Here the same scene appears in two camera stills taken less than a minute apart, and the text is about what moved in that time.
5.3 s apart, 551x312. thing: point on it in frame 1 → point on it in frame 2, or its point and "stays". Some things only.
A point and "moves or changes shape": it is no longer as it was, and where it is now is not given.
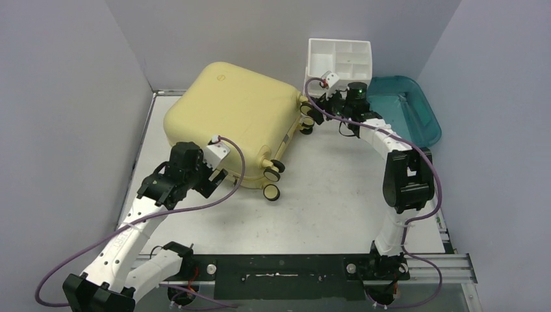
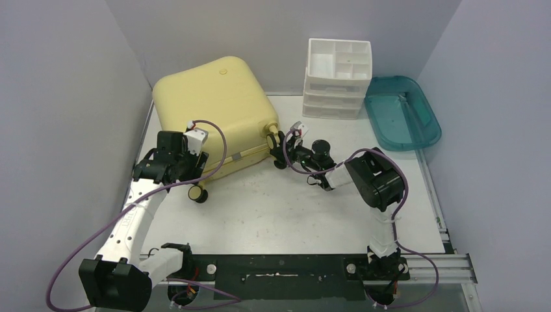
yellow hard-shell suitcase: (222, 99) moves or changes shape
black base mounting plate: (291, 277) stays
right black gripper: (326, 100) → (285, 146)
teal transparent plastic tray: (401, 103) stays
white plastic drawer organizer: (351, 60) stays
